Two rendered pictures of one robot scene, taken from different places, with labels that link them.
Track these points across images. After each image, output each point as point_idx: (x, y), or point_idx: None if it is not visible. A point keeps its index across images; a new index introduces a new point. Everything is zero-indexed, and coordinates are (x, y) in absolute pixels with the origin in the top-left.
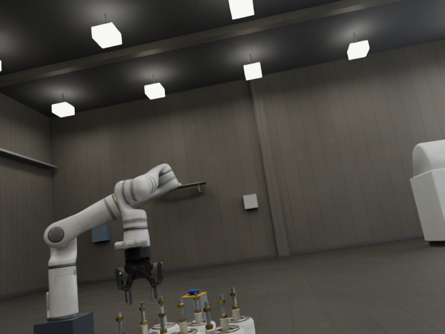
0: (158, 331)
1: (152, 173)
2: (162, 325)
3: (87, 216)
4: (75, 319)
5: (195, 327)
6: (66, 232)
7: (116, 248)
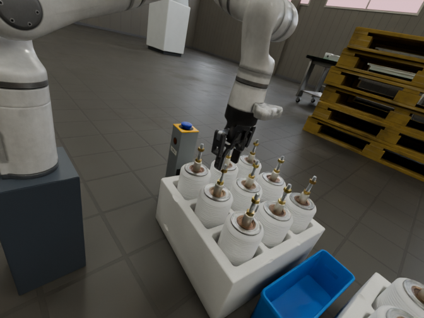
0: (204, 178)
1: None
2: (285, 197)
3: None
4: (76, 171)
5: (233, 171)
6: (48, 12)
7: (264, 119)
